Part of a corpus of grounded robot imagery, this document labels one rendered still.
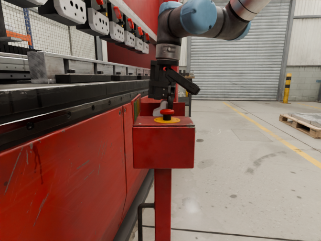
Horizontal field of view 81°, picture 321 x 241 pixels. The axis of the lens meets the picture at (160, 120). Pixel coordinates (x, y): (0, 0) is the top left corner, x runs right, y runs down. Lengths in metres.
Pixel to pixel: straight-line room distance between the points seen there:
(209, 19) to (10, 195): 0.54
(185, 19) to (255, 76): 7.47
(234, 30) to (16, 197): 0.62
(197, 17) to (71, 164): 0.49
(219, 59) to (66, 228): 7.32
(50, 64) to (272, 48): 7.80
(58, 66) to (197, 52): 6.97
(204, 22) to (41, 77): 0.50
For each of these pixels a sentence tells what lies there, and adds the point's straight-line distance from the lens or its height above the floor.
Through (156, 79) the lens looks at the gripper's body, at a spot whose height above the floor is 0.89.
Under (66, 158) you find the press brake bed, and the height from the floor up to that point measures 0.69.
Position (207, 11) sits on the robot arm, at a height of 1.04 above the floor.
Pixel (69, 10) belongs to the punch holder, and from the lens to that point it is 0.80.
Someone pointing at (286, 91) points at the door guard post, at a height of 0.42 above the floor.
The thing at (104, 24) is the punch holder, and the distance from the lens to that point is 1.02.
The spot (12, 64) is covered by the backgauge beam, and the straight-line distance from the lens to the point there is 0.96.
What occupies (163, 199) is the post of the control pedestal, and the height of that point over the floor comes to 0.52.
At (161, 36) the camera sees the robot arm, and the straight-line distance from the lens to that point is 0.58.
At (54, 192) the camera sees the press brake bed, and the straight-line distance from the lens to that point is 0.55.
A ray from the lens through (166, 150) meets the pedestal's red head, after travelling 0.49.
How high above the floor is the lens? 0.90
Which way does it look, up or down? 13 degrees down
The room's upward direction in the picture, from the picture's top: straight up
